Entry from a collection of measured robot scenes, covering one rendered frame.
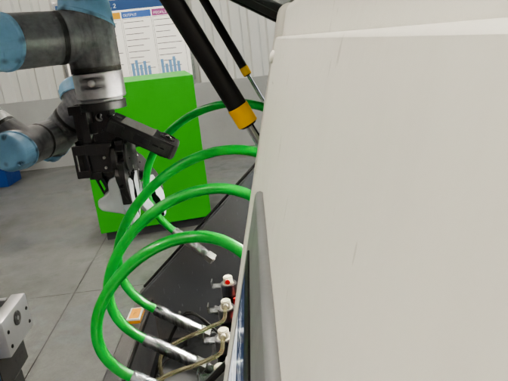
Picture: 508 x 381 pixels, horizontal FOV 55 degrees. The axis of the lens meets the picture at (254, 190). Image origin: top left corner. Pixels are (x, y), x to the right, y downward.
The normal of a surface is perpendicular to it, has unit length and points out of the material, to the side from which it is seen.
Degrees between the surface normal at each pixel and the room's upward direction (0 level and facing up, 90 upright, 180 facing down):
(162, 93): 90
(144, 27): 90
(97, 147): 90
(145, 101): 90
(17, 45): 102
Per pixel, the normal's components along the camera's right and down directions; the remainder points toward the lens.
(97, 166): 0.01, 0.29
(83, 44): 0.66, 0.43
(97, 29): 0.65, 0.15
